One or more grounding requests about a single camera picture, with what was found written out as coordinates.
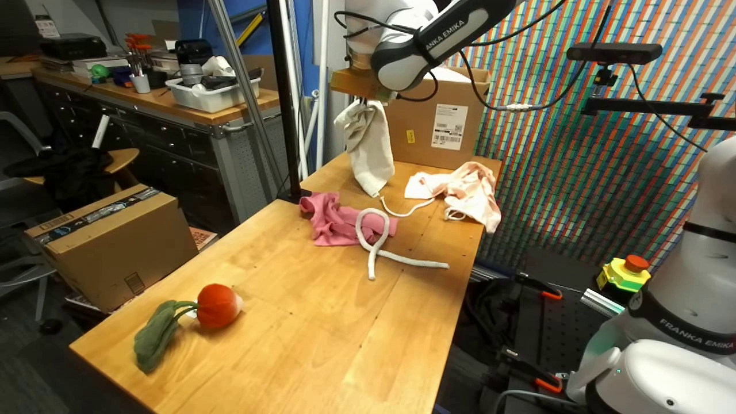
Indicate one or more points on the pink cloth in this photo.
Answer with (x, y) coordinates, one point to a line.
(334, 221)

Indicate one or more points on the white towel cloth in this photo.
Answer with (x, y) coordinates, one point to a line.
(370, 151)

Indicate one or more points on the pale printed fabric bag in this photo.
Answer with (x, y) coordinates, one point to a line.
(473, 196)

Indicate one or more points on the red radish plush toy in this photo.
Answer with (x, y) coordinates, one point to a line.
(219, 306)

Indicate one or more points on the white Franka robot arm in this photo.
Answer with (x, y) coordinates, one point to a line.
(691, 306)

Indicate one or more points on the labelled cardboard box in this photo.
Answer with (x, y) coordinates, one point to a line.
(445, 122)

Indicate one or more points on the black vertical stand pole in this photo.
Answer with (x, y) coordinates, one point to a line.
(282, 92)

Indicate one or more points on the silver slanted metal pole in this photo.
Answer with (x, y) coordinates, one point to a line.
(237, 69)

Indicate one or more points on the white plastic bin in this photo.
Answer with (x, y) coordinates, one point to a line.
(207, 96)

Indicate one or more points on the wooden top workbench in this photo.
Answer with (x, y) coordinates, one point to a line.
(176, 145)

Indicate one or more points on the wooden stool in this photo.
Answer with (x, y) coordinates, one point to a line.
(123, 160)

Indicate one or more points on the large brown cardboard box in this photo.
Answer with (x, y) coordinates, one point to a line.
(116, 245)

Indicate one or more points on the white cup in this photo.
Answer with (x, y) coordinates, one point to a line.
(140, 83)

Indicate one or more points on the yellow red emergency stop button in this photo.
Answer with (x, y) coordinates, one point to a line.
(623, 275)

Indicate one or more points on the black bag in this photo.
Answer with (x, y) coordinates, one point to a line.
(69, 181)

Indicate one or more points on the small green object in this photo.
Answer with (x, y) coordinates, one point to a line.
(97, 75)

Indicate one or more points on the black flat case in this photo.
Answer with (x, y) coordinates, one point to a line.
(71, 48)

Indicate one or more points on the black camera on mount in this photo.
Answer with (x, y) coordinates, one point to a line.
(612, 52)

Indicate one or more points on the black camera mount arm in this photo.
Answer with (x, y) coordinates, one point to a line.
(651, 106)

